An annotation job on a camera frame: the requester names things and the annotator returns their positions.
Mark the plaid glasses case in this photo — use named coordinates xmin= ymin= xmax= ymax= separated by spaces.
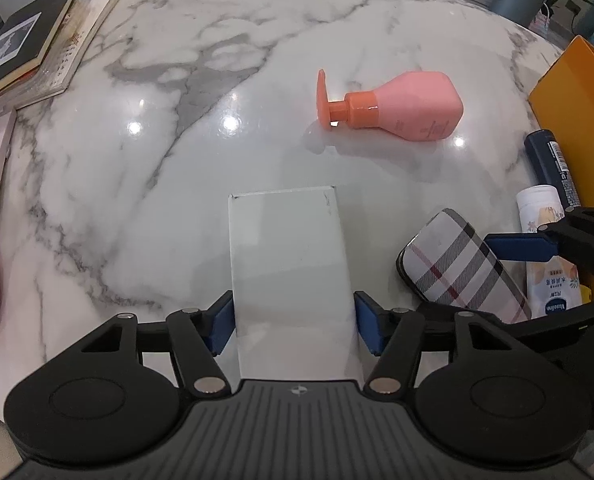
xmin=396 ymin=208 xmax=532 ymax=324

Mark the white floral tube bottle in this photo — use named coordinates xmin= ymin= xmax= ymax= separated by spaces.
xmin=516 ymin=184 xmax=582 ymax=318

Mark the white rectangular box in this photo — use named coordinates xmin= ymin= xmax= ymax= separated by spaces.
xmin=229 ymin=186 xmax=363 ymax=382

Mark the dark blue spray can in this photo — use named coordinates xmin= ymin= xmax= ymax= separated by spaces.
xmin=524 ymin=129 xmax=582 ymax=209

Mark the pink pump bottle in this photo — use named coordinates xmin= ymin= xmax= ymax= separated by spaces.
xmin=315 ymin=70 xmax=464 ymax=142

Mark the orange storage box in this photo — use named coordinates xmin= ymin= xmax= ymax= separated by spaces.
xmin=528 ymin=36 xmax=594 ymax=207

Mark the black photo book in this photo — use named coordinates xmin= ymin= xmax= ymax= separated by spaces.
xmin=0 ymin=0 xmax=73 ymax=91

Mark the beige book under stack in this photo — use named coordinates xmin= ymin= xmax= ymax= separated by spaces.
xmin=0 ymin=0 xmax=119 ymax=116

